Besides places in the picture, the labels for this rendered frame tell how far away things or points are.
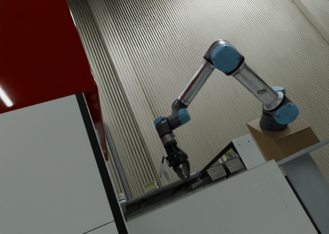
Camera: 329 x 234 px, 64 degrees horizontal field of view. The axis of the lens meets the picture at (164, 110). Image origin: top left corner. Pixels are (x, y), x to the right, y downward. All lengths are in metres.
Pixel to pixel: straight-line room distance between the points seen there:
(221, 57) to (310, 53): 5.80
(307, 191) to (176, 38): 4.77
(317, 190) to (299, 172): 0.11
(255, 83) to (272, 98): 0.12
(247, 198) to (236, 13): 6.07
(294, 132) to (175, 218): 0.89
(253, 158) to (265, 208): 0.21
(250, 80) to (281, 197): 0.53
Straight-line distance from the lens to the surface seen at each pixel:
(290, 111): 1.41
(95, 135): 0.81
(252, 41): 6.42
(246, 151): 1.18
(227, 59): 1.22
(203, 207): 0.99
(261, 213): 1.07
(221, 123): 4.97
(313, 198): 1.57
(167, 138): 1.35
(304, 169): 1.56
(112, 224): 0.75
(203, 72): 1.39
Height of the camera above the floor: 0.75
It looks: 22 degrees up
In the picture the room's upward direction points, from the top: 24 degrees counter-clockwise
